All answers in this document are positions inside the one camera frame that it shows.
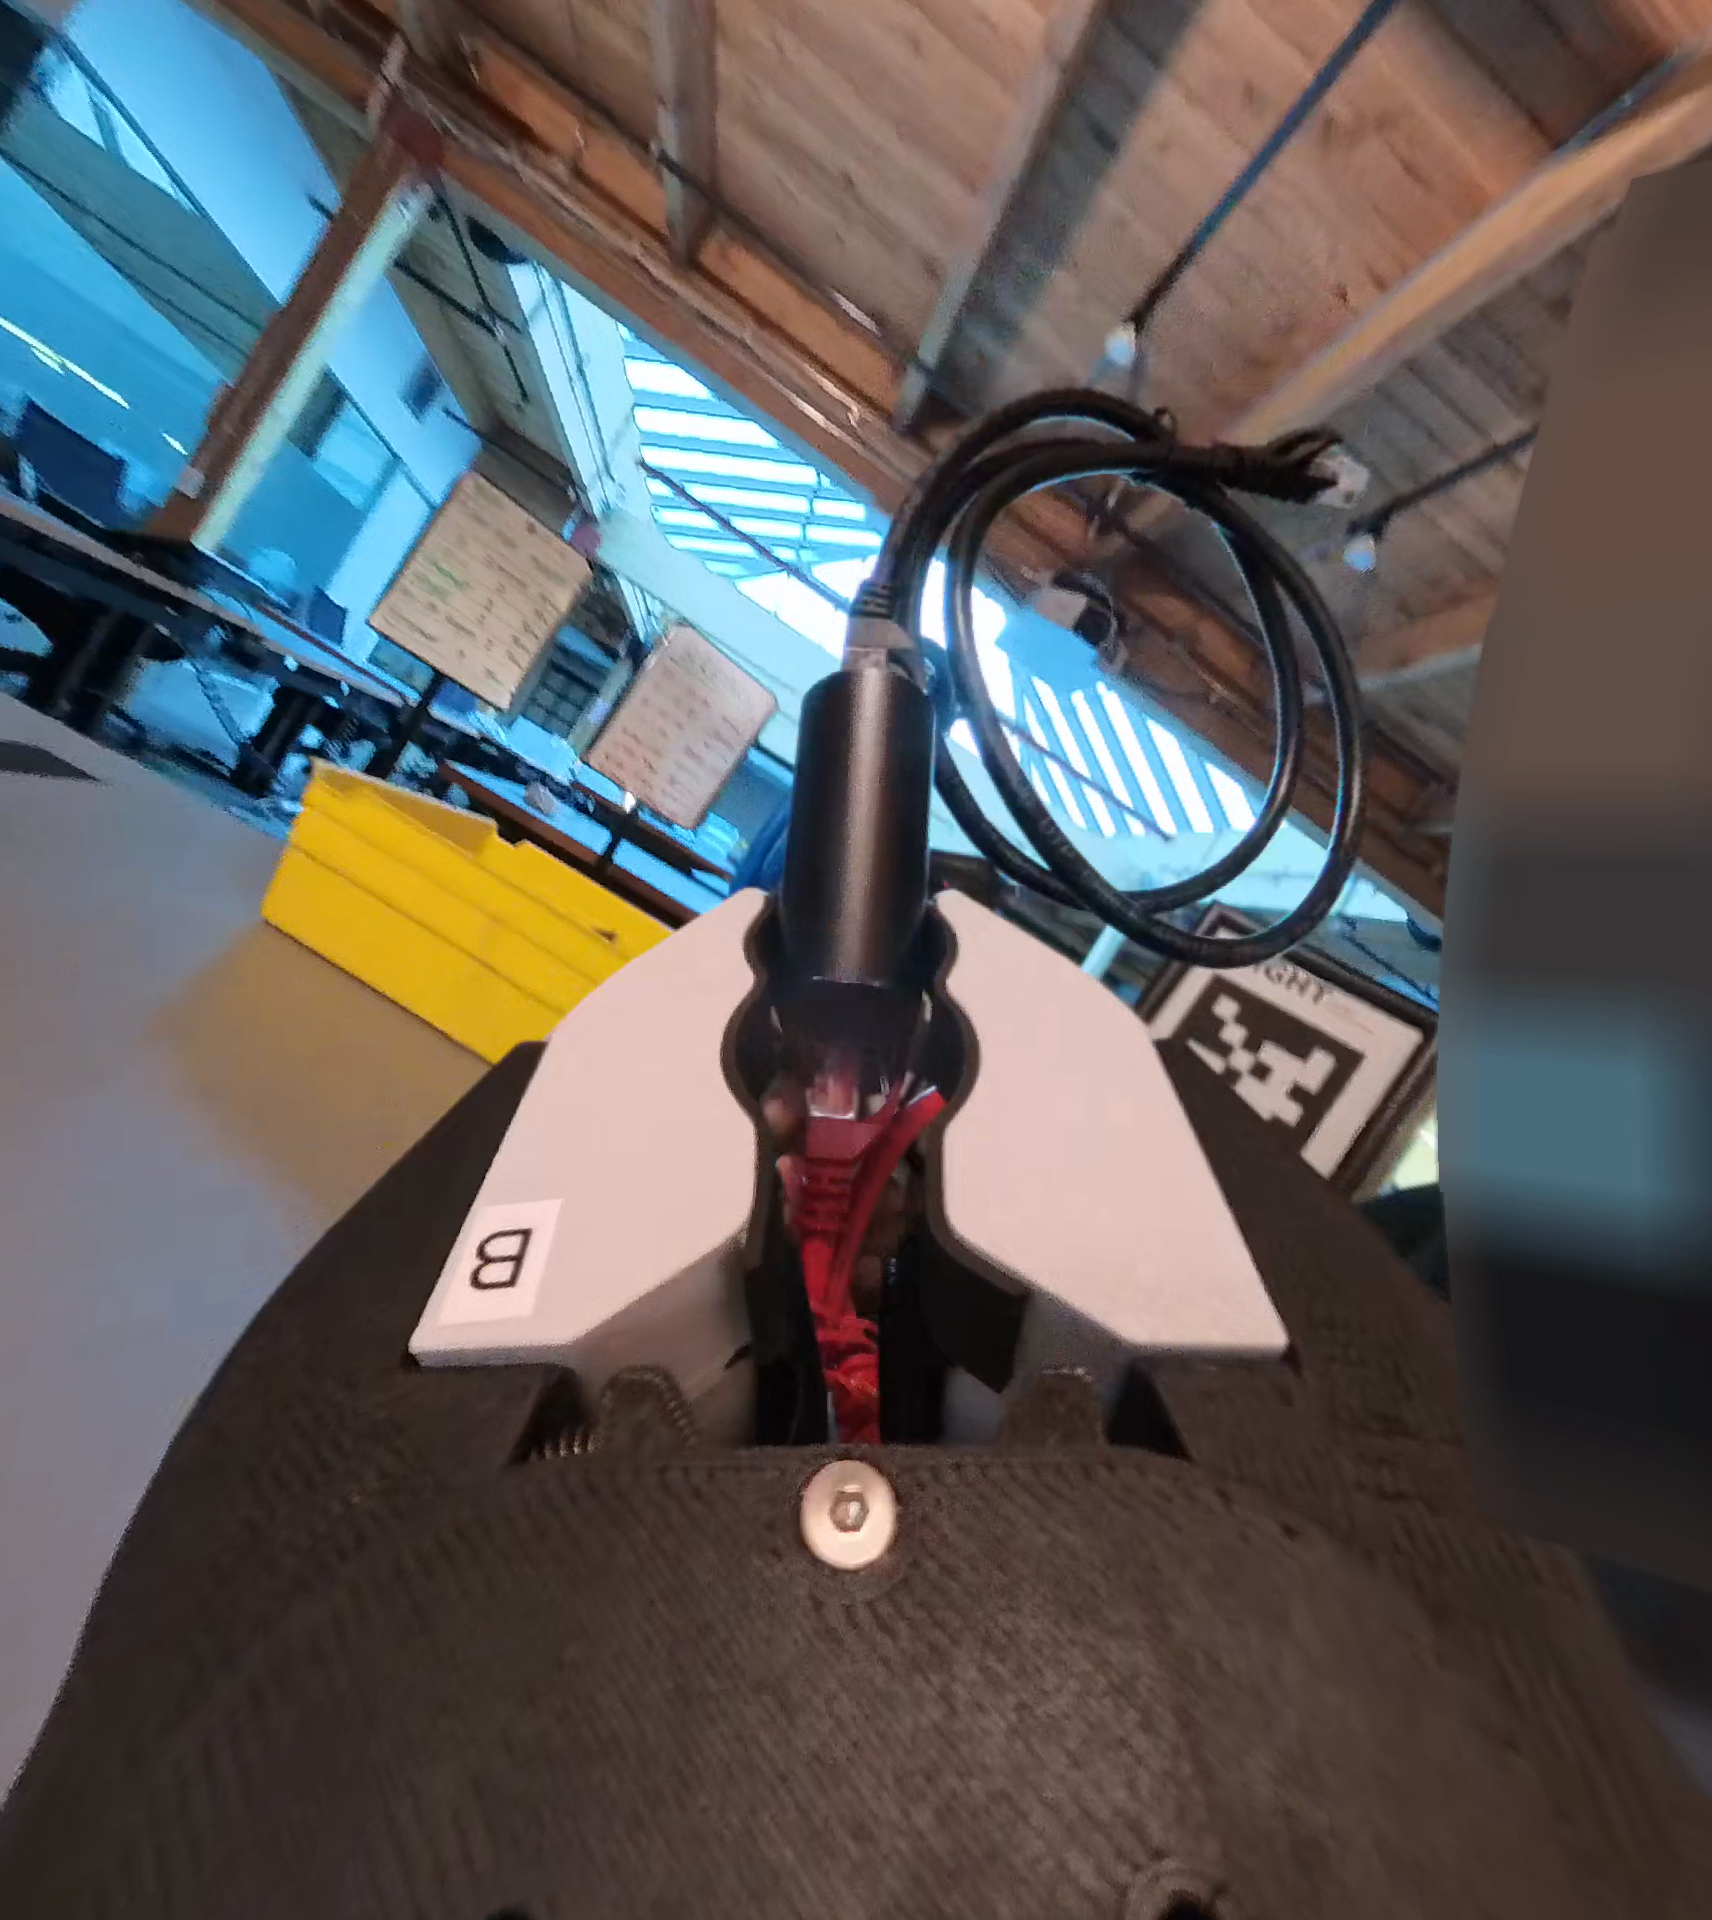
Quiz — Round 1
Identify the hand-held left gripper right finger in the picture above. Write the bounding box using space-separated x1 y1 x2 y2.
930 887 1293 1373

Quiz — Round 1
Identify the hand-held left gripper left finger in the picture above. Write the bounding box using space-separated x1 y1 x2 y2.
408 887 778 1372

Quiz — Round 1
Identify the red ethernet cable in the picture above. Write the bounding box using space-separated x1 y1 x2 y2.
771 1050 951 1445

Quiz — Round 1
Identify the yellow plastic bin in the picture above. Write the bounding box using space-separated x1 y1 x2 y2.
259 762 673 1069

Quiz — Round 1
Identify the black ethernet hub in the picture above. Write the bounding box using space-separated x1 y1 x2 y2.
771 656 946 1052

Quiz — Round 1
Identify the black ethernet cable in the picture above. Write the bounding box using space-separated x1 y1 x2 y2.
840 386 1372 972

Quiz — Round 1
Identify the framed marker sign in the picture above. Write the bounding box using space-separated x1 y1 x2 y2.
1137 899 1444 1197

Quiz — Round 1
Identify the wooden table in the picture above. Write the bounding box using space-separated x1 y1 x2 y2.
0 433 424 798
432 754 741 890

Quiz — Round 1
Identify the handwritten whiteboard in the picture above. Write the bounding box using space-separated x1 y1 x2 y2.
579 621 782 831
363 467 598 718

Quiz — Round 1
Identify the white ceiling device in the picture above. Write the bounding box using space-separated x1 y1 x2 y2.
1031 573 1131 650

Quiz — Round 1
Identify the black office chair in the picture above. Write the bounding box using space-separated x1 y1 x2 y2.
11 394 142 516

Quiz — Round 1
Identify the wooden post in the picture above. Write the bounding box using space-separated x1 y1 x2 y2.
139 131 434 546

